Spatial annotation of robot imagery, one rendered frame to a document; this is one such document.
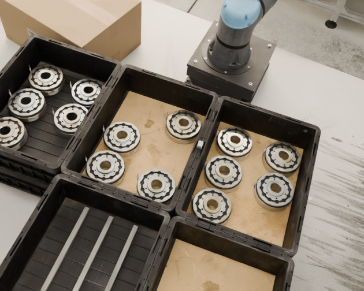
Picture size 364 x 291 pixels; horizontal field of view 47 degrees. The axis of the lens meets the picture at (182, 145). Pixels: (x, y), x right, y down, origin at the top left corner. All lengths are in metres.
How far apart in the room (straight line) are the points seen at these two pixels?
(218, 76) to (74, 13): 0.52
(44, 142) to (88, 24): 0.43
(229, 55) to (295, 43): 1.51
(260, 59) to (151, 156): 0.57
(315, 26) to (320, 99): 1.50
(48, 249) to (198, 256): 0.36
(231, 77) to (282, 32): 1.54
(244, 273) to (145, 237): 0.26
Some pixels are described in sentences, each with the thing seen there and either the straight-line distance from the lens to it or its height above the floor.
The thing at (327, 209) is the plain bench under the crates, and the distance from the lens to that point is 1.38.
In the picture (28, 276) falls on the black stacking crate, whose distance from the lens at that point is 1.08.
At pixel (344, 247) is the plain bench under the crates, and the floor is 0.70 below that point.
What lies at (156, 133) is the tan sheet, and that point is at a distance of 1.23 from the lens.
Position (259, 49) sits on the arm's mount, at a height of 0.81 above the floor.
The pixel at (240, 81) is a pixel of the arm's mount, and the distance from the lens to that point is 1.45.
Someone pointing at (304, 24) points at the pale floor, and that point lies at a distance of 3.08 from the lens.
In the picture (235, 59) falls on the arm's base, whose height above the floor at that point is 0.84.
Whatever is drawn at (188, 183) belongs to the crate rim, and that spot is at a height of 0.92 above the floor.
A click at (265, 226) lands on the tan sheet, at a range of 1.14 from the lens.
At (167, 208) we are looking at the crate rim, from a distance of 1.01.
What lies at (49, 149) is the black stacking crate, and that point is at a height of 0.83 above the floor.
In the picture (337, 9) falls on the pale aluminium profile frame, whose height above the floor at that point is 0.13.
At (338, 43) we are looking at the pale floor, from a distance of 3.04.
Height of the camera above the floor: 1.84
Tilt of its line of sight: 56 degrees down
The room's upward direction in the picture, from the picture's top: 10 degrees clockwise
